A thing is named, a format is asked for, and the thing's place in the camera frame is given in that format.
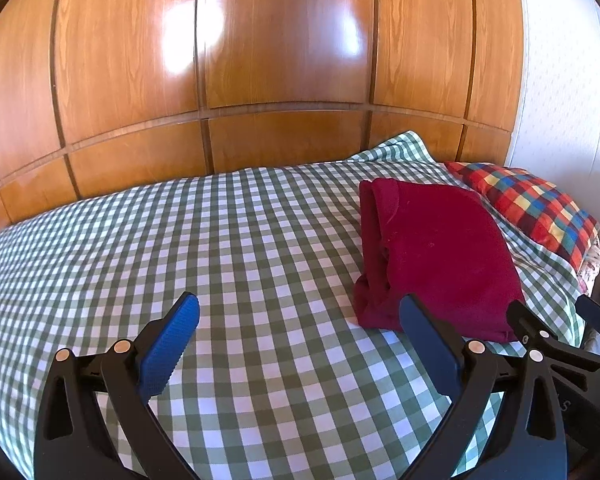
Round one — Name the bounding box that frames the dark red sweater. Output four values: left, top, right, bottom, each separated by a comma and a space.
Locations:
352, 177, 527, 345

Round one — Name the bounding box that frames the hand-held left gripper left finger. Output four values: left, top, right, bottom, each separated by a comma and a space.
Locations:
33, 291, 201, 480

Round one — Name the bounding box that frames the multicoloured checked pillow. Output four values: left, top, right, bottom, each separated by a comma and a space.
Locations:
444, 161, 600, 281

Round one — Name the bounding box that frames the wooden wardrobe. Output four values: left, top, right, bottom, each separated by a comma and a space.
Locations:
0, 0, 526, 241

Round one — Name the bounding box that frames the green checkered bed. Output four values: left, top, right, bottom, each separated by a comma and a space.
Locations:
0, 131, 600, 480

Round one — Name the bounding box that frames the floral patterned mattress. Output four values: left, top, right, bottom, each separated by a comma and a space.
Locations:
577, 232, 600, 296

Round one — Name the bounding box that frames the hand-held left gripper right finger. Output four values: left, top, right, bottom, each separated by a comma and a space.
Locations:
399, 293, 569, 480

